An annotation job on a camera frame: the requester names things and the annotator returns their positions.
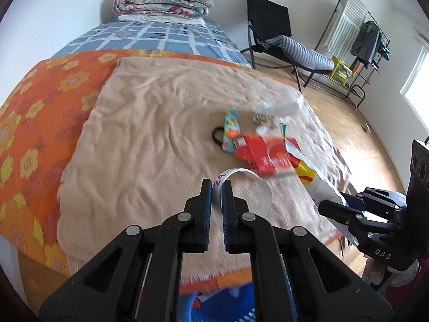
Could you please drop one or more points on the black folding chair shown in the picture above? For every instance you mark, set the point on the black folding chair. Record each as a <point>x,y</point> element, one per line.
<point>266,20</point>

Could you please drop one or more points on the black clothes rack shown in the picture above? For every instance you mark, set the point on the black clothes rack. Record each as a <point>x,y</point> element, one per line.
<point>337,39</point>

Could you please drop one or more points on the white paper strip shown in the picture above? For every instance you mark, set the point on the white paper strip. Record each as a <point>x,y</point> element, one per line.
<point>249,186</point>

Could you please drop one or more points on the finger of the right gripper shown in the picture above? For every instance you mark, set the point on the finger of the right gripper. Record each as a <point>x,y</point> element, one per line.
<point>349,221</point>
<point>354,201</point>

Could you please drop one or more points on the crumpled clear plastic wrapper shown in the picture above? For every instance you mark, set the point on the crumpled clear plastic wrapper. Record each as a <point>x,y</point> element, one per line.
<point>267,117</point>

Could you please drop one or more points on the yellow crate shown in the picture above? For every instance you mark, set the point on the yellow crate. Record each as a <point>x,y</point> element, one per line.
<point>340,73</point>

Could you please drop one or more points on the yellow red white bag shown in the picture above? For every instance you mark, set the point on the yellow red white bag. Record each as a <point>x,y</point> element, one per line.
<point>317,185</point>

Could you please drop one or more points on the striped cushion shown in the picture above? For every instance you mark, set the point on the striped cushion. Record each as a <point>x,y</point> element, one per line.
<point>300,54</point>

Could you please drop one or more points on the blue plastic laundry basket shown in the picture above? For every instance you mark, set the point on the blue plastic laundry basket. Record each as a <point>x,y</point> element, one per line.
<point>234,303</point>

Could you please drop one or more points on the red cardboard box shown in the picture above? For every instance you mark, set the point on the red cardboard box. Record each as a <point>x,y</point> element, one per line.
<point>266,156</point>

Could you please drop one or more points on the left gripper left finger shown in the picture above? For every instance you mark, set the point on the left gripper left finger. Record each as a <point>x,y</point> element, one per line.
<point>136,277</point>

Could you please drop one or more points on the beige fleece blanket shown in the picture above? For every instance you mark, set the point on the beige fleece blanket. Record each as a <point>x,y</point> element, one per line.
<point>147,145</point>

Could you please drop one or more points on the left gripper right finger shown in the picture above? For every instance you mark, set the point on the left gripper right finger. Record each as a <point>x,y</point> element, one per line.
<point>295,276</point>

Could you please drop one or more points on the teal patterned wrapper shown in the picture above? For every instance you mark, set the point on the teal patterned wrapper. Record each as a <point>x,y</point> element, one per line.
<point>231,130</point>

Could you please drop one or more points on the white gloved right hand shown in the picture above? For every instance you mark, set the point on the white gloved right hand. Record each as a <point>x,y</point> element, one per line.
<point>380,276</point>

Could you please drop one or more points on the white plastic bag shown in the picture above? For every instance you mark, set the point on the white plastic bag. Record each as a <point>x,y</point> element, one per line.
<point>292,108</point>

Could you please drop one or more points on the orange floral bedsheet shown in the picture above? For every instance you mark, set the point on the orange floral bedsheet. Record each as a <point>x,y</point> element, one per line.
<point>41,121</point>

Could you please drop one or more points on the blue checked bedsheet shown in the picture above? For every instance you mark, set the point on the blue checked bedsheet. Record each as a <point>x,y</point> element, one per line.
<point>207,40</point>

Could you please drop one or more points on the dark hanging jacket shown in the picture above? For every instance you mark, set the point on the dark hanging jacket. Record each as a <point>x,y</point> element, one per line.
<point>366,43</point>

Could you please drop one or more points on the folded floral quilt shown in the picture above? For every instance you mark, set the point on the folded floral quilt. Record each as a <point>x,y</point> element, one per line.
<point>190,9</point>

